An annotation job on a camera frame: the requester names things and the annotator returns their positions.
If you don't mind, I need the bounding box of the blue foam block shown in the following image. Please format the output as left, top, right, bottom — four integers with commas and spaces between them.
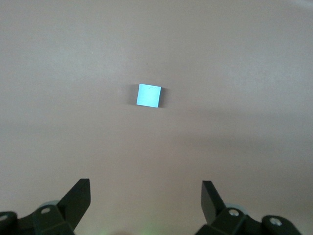
135, 83, 164, 108

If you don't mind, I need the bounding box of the brown table cloth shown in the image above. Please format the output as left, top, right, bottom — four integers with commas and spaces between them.
0, 0, 313, 235

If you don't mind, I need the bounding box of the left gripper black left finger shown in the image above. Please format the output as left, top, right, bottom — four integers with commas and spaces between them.
0, 178, 92, 235

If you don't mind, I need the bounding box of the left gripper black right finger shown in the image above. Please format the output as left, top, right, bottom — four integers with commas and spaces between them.
195, 180, 300, 235

